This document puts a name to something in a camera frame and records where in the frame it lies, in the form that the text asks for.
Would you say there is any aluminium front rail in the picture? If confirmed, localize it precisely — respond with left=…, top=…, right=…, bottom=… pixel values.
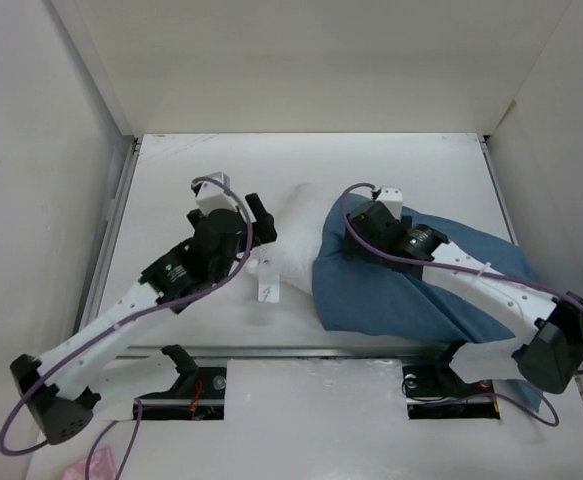
left=73, top=339, right=452, bottom=361

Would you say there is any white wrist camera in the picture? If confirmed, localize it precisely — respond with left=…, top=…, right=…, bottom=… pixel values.
left=372, top=186, right=404, bottom=220
left=191, top=172, right=235, bottom=216

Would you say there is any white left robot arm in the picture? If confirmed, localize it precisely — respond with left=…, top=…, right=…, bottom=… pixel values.
left=10, top=191, right=277, bottom=445

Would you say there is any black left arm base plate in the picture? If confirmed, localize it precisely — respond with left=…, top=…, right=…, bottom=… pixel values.
left=132, top=345, right=227, bottom=421

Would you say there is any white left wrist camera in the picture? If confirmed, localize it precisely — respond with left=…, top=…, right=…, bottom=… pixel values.
left=191, top=172, right=235, bottom=216

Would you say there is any blue fabric pillowcase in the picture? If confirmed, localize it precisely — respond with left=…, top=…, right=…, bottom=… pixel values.
left=311, top=195, right=545, bottom=415

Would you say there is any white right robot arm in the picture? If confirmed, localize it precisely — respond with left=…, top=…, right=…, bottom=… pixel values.
left=344, top=201, right=583, bottom=394

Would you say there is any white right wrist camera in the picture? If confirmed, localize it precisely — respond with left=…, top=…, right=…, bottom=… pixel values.
left=372, top=186, right=404, bottom=220

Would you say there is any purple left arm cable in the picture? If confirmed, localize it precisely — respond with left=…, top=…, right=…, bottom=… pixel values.
left=0, top=177, right=255, bottom=480

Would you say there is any pink plastic bag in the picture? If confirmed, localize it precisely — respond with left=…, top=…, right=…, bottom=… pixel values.
left=60, top=446, right=117, bottom=480

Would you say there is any white pillow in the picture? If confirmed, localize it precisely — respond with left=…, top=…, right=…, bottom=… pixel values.
left=246, top=182, right=341, bottom=295

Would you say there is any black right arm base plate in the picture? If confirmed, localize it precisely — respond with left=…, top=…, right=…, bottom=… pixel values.
left=401, top=364, right=500, bottom=420

